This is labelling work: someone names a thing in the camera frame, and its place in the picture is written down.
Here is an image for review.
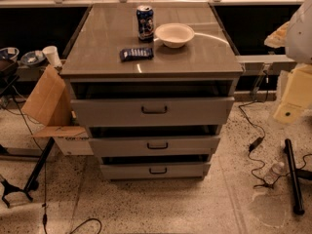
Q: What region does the brown cardboard box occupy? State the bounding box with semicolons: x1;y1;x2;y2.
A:
22;65;93;156

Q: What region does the blue bowl near cup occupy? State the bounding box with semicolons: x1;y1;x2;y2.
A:
20;50;46;67

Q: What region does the black stand leg left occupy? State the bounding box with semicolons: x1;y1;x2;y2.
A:
0;137;55;209

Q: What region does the clear plastic water bottle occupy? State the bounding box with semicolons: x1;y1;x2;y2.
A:
264;162;285;185

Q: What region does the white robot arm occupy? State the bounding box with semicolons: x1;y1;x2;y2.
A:
264;0;312;124

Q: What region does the blue bowl far left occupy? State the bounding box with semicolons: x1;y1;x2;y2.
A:
0;47;20;61

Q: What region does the white paper cup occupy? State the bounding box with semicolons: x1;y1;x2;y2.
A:
42;46;62;67

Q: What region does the black stand leg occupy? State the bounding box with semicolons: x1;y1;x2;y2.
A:
0;137;55;209
284;138;312;215

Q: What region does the black power cable right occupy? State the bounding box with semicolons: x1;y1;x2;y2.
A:
238;69;312;190

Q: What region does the black stand leg right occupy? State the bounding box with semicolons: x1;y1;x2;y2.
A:
284;138;312;215

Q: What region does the grey drawer cabinet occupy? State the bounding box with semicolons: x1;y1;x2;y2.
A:
61;2;243;180

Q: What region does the black floor cable left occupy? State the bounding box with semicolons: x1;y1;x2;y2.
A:
9;85;103;234

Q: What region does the blue soda can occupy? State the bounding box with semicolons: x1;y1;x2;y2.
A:
136;5;154;42

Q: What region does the dark blue snack bag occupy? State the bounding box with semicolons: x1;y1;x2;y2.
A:
119;48;154;61

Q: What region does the white paper bowl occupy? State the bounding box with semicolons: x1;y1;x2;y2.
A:
155;23;195;49

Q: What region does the grey top drawer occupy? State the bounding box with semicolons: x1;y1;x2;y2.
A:
71;97;234;127

